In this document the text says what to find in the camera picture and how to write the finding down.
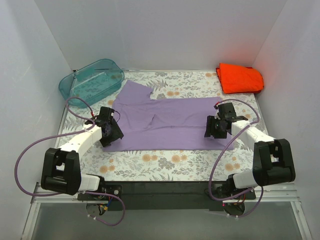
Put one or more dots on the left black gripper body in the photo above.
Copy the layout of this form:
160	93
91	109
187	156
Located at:
115	133

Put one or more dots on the floral patterned table mat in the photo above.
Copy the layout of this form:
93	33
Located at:
177	165

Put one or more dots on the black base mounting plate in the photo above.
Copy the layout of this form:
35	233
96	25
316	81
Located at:
165	197

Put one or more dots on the purple t shirt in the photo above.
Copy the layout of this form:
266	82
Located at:
162	124

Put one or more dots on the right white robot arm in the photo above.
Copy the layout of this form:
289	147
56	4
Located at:
272	158

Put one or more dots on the folded orange t shirt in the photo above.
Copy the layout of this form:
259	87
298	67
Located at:
236	79

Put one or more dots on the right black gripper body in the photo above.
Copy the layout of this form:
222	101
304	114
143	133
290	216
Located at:
213	127

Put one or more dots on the teal transparent plastic bin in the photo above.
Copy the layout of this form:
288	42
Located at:
92	83

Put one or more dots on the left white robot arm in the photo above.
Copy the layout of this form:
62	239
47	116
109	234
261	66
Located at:
61	170

